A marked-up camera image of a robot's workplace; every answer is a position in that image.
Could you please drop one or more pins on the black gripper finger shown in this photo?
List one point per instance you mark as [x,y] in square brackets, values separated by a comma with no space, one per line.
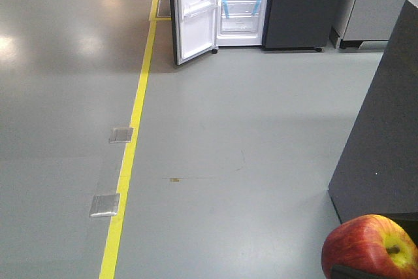
[408,221]
[344,272]

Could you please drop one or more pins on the red yellow apple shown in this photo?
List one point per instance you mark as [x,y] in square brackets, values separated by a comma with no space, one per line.
[371,243]

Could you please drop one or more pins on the grey cabinet beside fridge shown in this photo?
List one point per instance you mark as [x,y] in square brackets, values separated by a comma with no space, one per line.
[359,22]

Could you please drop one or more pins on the dark grey fridge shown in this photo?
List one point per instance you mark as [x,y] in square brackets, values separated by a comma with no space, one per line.
[281,25]

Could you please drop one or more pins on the open white fridge door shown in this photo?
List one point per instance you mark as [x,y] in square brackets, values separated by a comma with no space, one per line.
[194,28]

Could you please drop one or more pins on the grey speckled kitchen counter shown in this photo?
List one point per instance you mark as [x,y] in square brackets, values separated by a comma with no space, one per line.
[377,170]

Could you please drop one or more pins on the lower metal floor plate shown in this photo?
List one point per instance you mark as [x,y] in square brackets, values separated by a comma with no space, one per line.
[104,206]

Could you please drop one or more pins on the metal floor plate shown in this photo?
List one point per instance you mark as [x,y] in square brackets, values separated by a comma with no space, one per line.
[104,206]
[120,135]

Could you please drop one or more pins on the upper metal floor plate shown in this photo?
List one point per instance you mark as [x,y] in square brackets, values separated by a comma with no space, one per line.
[120,135]

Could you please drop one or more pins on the clear crisper drawer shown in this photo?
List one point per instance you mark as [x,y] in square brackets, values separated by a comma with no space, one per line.
[236,8]

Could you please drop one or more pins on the clear middle door bin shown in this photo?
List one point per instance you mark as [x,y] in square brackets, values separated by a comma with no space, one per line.
[198,7]

